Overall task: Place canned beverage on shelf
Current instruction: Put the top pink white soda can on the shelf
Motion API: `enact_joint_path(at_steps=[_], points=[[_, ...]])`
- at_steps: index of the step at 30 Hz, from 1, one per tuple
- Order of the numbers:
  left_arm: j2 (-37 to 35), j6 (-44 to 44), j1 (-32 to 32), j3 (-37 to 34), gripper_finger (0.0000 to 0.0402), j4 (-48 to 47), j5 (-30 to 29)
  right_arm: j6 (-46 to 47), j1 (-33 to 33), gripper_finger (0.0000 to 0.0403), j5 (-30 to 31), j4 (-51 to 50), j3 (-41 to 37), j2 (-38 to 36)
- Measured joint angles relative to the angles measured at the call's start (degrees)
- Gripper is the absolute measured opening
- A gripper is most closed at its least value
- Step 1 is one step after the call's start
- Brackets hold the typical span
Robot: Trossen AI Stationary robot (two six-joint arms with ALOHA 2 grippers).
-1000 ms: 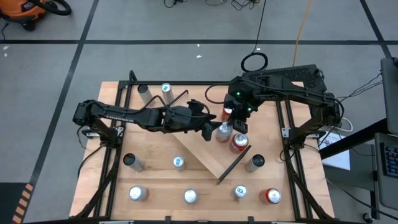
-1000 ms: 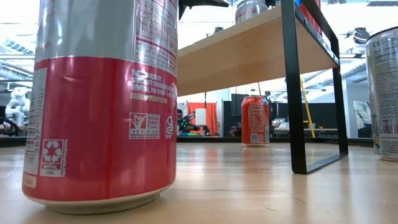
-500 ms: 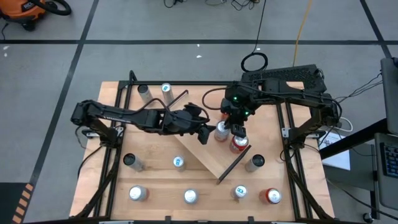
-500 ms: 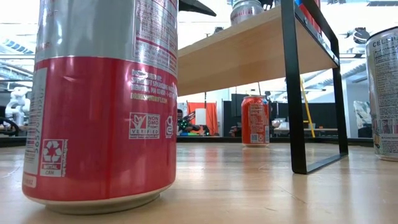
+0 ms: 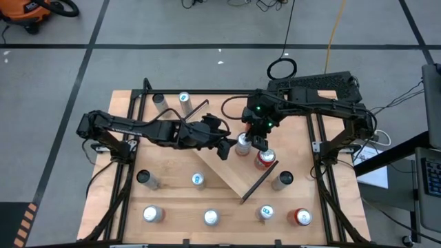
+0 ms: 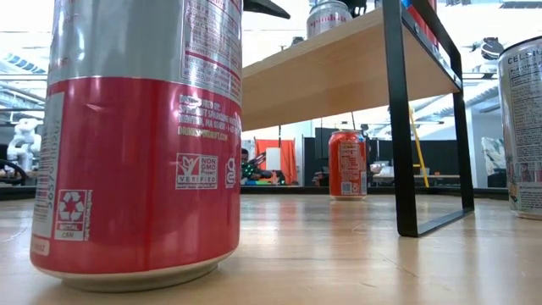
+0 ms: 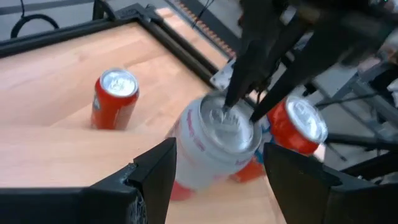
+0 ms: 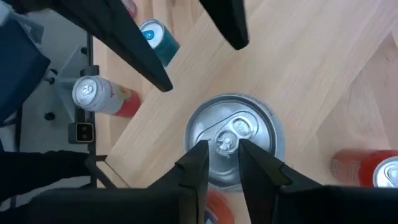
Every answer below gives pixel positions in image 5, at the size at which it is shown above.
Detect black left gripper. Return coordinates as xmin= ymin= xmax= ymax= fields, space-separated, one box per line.
xmin=194 ymin=113 xmax=238 ymax=161

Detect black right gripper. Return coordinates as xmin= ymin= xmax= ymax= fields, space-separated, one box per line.
xmin=242 ymin=101 xmax=278 ymax=152

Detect red orange Fanta can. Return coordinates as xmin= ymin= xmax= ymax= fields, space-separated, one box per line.
xmin=287 ymin=207 xmax=313 ymax=227
xmin=254 ymin=147 xmax=278 ymax=172

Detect silver red raspberry lime can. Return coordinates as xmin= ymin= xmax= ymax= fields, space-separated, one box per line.
xmin=234 ymin=132 xmax=254 ymax=156
xmin=203 ymin=208 xmax=221 ymax=227
xmin=142 ymin=205 xmax=166 ymax=224

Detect slim silver can black lid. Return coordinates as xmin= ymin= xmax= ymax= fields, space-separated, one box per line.
xmin=152 ymin=93 xmax=170 ymax=114
xmin=271 ymin=170 xmax=295 ymax=192
xmin=136 ymin=169 xmax=161 ymax=191

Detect slim silver can blue tab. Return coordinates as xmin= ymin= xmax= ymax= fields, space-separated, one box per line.
xmin=191 ymin=172 xmax=207 ymax=191
xmin=178 ymin=91 xmax=194 ymax=118
xmin=254 ymin=204 xmax=275 ymax=223

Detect white paper sheet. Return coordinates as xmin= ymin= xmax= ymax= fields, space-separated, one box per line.
xmin=353 ymin=146 xmax=389 ymax=189

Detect black diagonal beam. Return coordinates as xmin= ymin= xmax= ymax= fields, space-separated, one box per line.
xmin=353 ymin=130 xmax=441 ymax=177

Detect black keyboard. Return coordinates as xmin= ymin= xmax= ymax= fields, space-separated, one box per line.
xmin=420 ymin=157 xmax=441 ymax=198

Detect grey desk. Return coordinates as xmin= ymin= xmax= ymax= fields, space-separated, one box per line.
xmin=414 ymin=146 xmax=441 ymax=232
xmin=422 ymin=63 xmax=441 ymax=149

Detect black mat orange hazard stripes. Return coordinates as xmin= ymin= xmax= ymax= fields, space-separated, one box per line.
xmin=0 ymin=201 xmax=38 ymax=248

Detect orange shop vacuum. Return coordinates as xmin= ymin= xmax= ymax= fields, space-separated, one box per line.
xmin=0 ymin=0 xmax=52 ymax=34

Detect black coiled floor cable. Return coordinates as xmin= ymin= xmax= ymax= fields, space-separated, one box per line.
xmin=267 ymin=0 xmax=298 ymax=81

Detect white cable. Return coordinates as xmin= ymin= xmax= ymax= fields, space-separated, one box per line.
xmin=373 ymin=130 xmax=393 ymax=147

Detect yellow cable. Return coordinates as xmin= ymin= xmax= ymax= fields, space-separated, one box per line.
xmin=323 ymin=0 xmax=347 ymax=75

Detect black vacuum hose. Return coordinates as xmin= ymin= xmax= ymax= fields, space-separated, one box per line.
xmin=34 ymin=0 xmax=80 ymax=18

